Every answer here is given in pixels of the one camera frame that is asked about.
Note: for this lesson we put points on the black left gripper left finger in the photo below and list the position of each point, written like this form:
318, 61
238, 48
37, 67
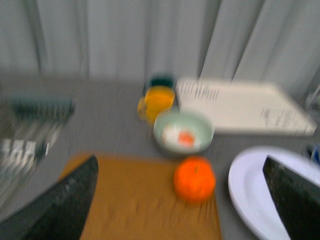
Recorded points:
58, 214

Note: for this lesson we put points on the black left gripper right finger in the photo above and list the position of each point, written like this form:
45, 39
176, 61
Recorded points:
296, 199

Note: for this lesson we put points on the white ribbed plate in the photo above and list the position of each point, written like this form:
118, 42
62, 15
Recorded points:
249, 191

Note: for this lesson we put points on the orange fruit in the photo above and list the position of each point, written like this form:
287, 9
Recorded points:
194, 180

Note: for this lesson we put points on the wooden cutting board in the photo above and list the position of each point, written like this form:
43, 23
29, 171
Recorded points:
134, 199

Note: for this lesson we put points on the metal dish rack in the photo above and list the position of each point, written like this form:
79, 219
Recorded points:
29, 128

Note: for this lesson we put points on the cream bear serving tray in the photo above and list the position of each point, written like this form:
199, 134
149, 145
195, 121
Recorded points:
244, 107

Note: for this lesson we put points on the light green bowl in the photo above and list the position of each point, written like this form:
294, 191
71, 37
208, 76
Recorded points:
199, 124

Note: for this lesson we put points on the toy fried egg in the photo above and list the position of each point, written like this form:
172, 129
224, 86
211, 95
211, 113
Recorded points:
180, 137

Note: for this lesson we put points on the yellow mug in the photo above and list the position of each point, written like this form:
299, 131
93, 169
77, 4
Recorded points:
156, 99

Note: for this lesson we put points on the dark green mug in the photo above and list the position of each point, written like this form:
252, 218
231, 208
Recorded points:
165, 80

